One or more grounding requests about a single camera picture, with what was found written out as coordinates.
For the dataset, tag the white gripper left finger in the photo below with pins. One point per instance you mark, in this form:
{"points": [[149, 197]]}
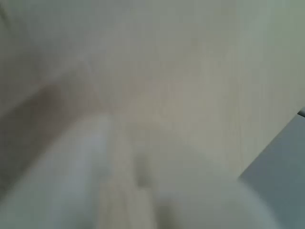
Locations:
{"points": [[78, 181]]}

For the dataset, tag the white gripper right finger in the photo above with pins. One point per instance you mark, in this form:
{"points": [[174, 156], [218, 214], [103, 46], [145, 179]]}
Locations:
{"points": [[202, 195]]}

